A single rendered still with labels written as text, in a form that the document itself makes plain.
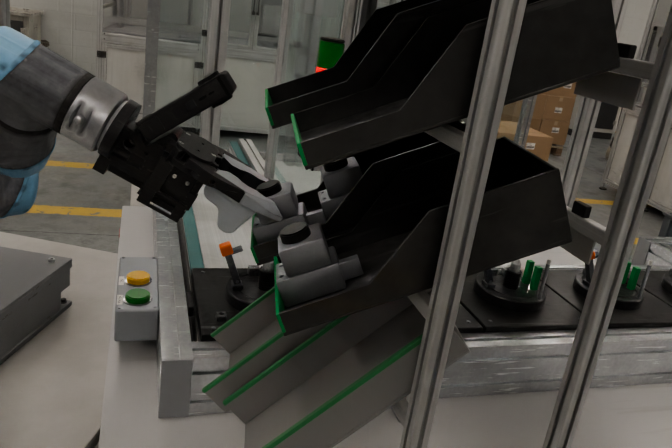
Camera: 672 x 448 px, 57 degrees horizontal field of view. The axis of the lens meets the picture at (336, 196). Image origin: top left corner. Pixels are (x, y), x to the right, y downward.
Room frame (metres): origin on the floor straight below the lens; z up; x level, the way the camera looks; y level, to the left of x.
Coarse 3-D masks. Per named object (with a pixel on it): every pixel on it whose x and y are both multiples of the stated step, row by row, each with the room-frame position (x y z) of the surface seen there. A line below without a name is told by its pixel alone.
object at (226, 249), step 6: (222, 246) 0.95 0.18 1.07; (228, 246) 0.95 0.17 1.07; (240, 246) 0.97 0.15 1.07; (222, 252) 0.94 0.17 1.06; (228, 252) 0.95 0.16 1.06; (234, 252) 0.95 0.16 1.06; (228, 258) 0.95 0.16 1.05; (228, 264) 0.95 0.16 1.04; (234, 264) 0.96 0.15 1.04; (234, 270) 0.96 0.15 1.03; (234, 276) 0.96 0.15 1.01; (234, 282) 0.96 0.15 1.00; (240, 282) 0.96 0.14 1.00
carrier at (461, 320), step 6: (462, 306) 1.06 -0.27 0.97; (462, 312) 1.03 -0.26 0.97; (468, 312) 1.04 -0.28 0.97; (456, 318) 1.01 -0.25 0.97; (462, 318) 1.01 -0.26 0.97; (468, 318) 1.01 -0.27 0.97; (474, 318) 1.02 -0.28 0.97; (456, 324) 0.98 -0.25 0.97; (462, 324) 0.99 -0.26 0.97; (468, 324) 0.99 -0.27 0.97; (474, 324) 0.99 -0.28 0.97; (462, 330) 0.98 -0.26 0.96; (468, 330) 0.98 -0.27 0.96; (474, 330) 0.98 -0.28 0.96; (480, 330) 0.99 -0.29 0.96
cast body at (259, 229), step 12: (276, 180) 0.70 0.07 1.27; (264, 192) 0.68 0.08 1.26; (276, 192) 0.68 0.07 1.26; (288, 192) 0.67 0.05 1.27; (276, 204) 0.67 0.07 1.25; (288, 204) 0.67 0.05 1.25; (300, 204) 0.71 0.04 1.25; (264, 216) 0.67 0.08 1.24; (288, 216) 0.67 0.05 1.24; (300, 216) 0.67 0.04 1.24; (312, 216) 0.69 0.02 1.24; (324, 216) 0.70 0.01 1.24; (252, 228) 0.67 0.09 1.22; (264, 228) 0.67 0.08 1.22; (276, 228) 0.67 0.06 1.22; (264, 240) 0.67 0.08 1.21
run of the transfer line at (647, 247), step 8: (640, 240) 1.70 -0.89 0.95; (648, 240) 1.68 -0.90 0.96; (656, 240) 1.69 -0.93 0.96; (664, 240) 1.70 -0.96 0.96; (640, 248) 1.69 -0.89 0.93; (648, 248) 1.66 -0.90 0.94; (656, 248) 1.64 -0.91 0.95; (664, 248) 1.62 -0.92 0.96; (640, 256) 1.68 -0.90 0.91; (648, 256) 1.66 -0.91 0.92; (656, 256) 1.63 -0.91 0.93; (664, 256) 1.61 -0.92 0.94; (632, 264) 1.70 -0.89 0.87; (640, 264) 1.67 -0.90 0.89; (656, 264) 1.63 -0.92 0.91; (664, 264) 1.60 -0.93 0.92
